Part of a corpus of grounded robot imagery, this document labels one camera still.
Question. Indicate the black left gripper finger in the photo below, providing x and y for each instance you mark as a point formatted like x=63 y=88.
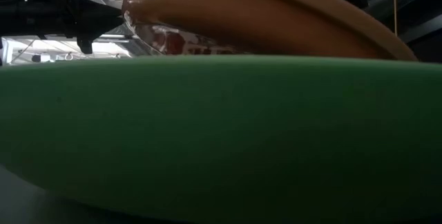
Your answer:
x=112 y=19

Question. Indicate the small red translucent plate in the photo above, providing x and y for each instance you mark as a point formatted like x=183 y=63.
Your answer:
x=172 y=42

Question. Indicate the terracotta brown plastic plate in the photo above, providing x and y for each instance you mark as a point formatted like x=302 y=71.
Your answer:
x=276 y=20

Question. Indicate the large green plastic plate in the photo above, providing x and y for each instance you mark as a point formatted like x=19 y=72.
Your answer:
x=221 y=130

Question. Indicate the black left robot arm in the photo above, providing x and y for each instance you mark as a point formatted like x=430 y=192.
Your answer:
x=20 y=13

